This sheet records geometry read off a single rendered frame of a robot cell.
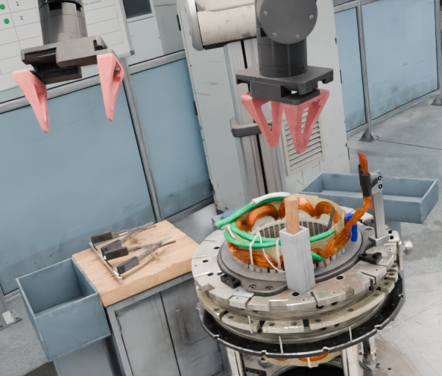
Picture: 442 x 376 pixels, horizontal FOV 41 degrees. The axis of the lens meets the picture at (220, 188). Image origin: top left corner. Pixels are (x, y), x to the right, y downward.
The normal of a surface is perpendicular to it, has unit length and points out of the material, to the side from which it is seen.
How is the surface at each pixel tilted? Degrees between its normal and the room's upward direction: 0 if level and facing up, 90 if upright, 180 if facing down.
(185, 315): 90
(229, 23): 108
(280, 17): 94
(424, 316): 0
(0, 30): 90
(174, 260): 0
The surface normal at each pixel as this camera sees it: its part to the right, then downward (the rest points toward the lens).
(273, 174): 0.04, 0.36
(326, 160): 0.64, 0.19
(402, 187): -0.55, 0.40
